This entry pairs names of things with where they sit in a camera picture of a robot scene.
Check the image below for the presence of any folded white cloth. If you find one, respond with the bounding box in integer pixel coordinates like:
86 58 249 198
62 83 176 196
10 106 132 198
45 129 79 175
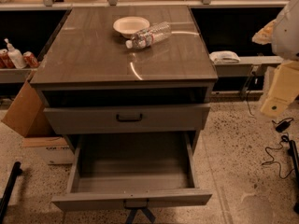
209 50 240 63

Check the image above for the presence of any red can at edge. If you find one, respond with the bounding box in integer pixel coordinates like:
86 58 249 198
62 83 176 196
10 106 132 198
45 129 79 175
0 49 14 69

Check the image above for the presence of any black bar left floor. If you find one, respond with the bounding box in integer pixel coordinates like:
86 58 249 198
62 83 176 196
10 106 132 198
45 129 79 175
0 161 22 224

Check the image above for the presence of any grey shelf rail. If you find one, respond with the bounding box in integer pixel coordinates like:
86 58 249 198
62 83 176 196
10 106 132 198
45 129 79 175
215 56 282 77
0 68 36 84

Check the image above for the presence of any white printed cardboard box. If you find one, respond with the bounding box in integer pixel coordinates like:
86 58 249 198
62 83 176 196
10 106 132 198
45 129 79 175
22 136 74 165

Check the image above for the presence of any grey right shelf rail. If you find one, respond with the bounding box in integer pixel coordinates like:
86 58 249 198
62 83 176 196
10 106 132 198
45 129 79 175
215 56 282 77

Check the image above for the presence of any grey top drawer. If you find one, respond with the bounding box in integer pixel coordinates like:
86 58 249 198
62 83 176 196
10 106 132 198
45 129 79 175
44 104 210 134

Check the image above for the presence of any grey drawer cabinet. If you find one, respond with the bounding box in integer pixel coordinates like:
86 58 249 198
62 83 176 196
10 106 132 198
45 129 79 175
30 5 219 154

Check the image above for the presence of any brown cardboard box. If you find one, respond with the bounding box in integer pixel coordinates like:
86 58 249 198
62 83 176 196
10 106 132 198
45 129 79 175
2 71 54 138

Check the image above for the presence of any white pump bottle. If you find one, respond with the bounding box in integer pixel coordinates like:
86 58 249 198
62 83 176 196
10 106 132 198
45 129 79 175
5 38 26 69

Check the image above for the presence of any red soda can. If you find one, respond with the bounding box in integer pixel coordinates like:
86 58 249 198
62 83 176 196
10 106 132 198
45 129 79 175
23 51 39 68

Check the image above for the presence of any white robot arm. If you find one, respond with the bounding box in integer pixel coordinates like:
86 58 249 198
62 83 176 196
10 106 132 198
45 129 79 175
252 0 299 118

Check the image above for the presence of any grey left shelf rail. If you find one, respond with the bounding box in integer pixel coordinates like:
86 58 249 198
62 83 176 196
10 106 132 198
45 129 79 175
0 68 36 84

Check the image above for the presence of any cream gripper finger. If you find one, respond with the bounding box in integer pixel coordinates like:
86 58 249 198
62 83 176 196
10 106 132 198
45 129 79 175
252 20 276 45

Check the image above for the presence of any white paper bowl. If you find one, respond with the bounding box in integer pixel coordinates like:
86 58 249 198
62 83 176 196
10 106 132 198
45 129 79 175
113 17 150 38

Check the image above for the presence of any clear plastic water bottle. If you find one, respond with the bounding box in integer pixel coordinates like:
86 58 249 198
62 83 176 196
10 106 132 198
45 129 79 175
125 21 171 49

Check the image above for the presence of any grey drawer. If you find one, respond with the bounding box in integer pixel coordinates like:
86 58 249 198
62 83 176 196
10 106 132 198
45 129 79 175
52 132 212 211
44 104 210 134

